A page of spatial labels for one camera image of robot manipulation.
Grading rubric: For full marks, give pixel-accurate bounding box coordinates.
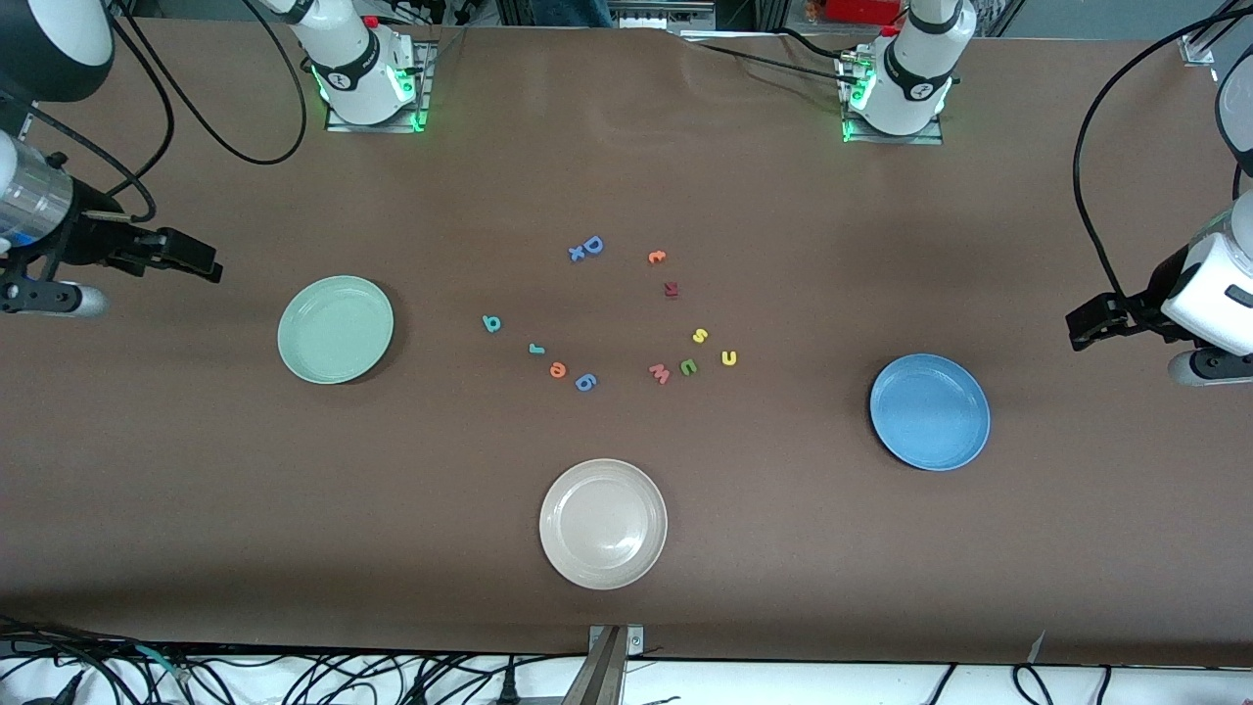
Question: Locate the teal floor cable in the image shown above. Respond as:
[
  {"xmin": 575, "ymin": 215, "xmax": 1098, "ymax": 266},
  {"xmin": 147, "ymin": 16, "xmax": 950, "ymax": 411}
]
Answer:
[{"xmin": 135, "ymin": 643, "xmax": 187, "ymax": 680}]

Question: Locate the pale green plate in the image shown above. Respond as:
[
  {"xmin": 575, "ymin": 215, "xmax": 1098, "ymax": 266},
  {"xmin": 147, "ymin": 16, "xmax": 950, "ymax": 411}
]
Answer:
[{"xmin": 277, "ymin": 275, "xmax": 395, "ymax": 385}]

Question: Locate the small metal bracket plate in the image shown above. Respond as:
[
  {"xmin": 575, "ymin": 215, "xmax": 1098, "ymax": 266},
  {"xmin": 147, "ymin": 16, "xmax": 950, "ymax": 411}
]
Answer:
[{"xmin": 587, "ymin": 624, "xmax": 645, "ymax": 655}]

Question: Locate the person in blue jeans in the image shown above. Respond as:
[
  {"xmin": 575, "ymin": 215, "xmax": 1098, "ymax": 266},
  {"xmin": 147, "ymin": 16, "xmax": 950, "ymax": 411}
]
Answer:
[{"xmin": 534, "ymin": 0, "xmax": 615, "ymax": 28}]

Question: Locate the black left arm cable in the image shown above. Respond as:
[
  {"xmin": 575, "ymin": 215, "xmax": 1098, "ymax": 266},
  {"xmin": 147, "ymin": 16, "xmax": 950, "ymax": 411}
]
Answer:
[{"xmin": 1073, "ymin": 10, "xmax": 1253, "ymax": 306}]

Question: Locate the red box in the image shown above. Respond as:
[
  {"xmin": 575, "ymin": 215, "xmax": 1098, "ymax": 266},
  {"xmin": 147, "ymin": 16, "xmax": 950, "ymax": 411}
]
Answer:
[{"xmin": 822, "ymin": 0, "xmax": 902, "ymax": 25}]

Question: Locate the aluminium profile bar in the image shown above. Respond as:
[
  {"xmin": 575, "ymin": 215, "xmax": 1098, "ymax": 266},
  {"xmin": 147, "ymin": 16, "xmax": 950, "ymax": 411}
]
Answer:
[{"xmin": 561, "ymin": 627, "xmax": 627, "ymax": 705}]

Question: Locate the blue plate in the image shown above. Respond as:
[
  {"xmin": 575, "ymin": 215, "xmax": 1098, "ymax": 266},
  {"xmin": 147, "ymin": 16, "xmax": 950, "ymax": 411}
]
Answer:
[{"xmin": 869, "ymin": 353, "xmax": 992, "ymax": 472}]

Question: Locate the aluminium corner profile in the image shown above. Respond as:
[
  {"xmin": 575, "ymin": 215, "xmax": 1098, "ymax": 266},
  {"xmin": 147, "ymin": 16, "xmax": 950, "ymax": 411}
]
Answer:
[{"xmin": 1180, "ymin": 0, "xmax": 1253, "ymax": 68}]

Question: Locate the table cover sheet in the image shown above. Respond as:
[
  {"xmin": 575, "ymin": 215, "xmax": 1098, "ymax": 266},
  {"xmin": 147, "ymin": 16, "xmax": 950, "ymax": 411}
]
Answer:
[{"xmin": 0, "ymin": 15, "xmax": 1253, "ymax": 669}]

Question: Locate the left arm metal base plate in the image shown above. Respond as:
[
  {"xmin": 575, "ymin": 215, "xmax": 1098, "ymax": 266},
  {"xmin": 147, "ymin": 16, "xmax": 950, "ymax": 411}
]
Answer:
[{"xmin": 838, "ymin": 49, "xmax": 947, "ymax": 146}]

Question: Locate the grey power strip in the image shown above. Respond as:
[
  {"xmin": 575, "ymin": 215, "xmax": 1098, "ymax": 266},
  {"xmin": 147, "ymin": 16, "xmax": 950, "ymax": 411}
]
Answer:
[{"xmin": 612, "ymin": 3, "xmax": 716, "ymax": 30}]

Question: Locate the black cable on table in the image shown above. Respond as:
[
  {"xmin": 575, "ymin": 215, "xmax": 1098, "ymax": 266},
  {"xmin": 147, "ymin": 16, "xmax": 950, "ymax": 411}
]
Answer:
[
  {"xmin": 776, "ymin": 27, "xmax": 858, "ymax": 62},
  {"xmin": 682, "ymin": 37, "xmax": 864, "ymax": 89}
]

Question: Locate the beige plate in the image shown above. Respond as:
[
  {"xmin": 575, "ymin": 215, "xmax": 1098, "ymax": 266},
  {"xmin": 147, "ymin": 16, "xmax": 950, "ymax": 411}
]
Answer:
[{"xmin": 538, "ymin": 458, "xmax": 669, "ymax": 590}]

